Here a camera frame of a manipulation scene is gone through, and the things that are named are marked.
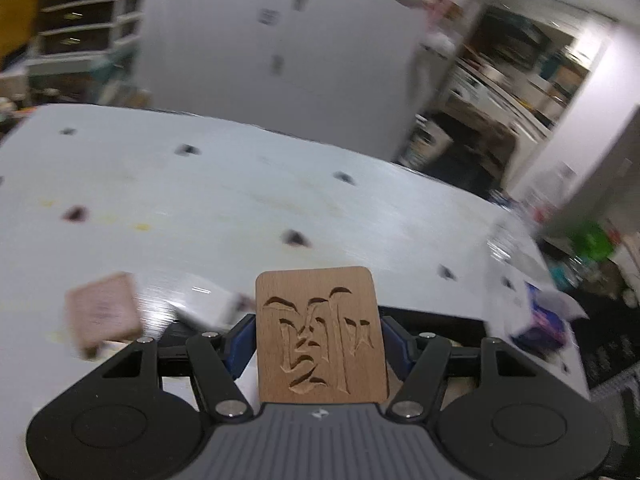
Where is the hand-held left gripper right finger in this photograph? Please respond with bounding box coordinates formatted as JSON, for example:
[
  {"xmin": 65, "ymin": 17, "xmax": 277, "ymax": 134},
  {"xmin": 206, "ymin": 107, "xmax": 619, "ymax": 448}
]
[{"xmin": 380, "ymin": 315, "xmax": 546, "ymax": 421}]

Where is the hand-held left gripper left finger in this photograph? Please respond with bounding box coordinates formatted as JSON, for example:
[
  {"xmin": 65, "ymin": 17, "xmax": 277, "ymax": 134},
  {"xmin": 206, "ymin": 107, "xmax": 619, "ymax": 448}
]
[{"xmin": 102, "ymin": 312, "xmax": 258, "ymax": 418}]

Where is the carved wooden tile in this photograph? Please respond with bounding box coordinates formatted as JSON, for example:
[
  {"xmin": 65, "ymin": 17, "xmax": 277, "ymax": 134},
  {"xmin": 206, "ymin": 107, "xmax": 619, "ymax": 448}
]
[{"xmin": 255, "ymin": 266, "xmax": 390, "ymax": 405}]

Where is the white charger plug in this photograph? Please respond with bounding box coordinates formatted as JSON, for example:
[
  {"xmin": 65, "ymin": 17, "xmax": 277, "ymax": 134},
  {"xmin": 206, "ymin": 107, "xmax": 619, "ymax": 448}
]
[{"xmin": 167, "ymin": 285, "xmax": 243, "ymax": 332}]

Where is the pale brown square block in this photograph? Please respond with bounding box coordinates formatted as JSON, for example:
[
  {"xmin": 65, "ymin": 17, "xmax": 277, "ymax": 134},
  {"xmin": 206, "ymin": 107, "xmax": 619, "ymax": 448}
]
[{"xmin": 66, "ymin": 271, "xmax": 142, "ymax": 360}]

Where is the purple floral tissue box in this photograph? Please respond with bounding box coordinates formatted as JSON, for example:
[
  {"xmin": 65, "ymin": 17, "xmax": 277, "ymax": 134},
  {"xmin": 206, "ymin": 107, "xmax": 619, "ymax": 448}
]
[{"xmin": 507, "ymin": 282, "xmax": 590, "ymax": 353}]

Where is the white printed bag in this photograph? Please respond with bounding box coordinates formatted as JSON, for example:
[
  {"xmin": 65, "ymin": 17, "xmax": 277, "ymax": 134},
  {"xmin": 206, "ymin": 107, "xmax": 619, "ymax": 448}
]
[{"xmin": 409, "ymin": 119, "xmax": 452, "ymax": 167}]

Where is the dark chair with brown jacket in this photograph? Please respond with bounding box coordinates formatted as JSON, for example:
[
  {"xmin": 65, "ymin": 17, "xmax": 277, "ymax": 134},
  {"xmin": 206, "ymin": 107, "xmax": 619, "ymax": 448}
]
[{"xmin": 400, "ymin": 112, "xmax": 508, "ymax": 188}]

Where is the green packet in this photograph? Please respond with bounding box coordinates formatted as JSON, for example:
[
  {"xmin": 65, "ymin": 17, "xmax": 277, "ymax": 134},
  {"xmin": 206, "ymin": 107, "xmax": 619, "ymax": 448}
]
[{"xmin": 570, "ymin": 222, "xmax": 615, "ymax": 262}]

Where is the cluttered storage shelf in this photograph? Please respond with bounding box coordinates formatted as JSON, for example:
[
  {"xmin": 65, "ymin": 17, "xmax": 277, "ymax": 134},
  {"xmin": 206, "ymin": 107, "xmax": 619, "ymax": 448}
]
[{"xmin": 440, "ymin": 5, "xmax": 606, "ymax": 142}]

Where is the white drawer shelf unit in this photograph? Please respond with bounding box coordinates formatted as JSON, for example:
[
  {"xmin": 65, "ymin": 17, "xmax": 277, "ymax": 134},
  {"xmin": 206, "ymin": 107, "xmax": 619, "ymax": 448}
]
[{"xmin": 25, "ymin": 0, "xmax": 151, "ymax": 68}]

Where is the yellow cloth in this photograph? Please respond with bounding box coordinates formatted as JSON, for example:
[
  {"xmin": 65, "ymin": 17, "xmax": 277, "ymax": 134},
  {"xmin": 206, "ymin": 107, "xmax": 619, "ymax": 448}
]
[{"xmin": 0, "ymin": 0, "xmax": 48, "ymax": 68}]

